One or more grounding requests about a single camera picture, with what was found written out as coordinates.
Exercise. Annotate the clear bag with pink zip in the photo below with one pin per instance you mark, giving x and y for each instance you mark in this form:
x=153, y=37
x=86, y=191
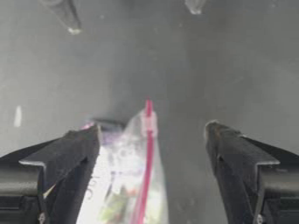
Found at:
x=130, y=163

